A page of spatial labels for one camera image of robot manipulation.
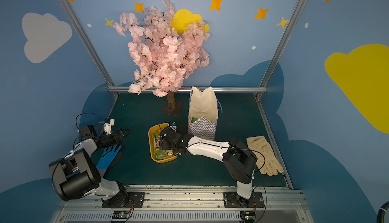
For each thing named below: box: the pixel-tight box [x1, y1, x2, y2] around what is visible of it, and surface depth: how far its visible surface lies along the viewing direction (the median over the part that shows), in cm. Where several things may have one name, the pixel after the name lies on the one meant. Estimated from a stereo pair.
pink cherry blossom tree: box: [112, 0, 211, 110], surface depth 69 cm
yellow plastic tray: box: [148, 123, 177, 164], surface depth 92 cm
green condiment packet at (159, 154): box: [153, 130, 170, 160], surface depth 91 cm
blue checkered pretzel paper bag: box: [187, 86, 223, 141], surface depth 84 cm
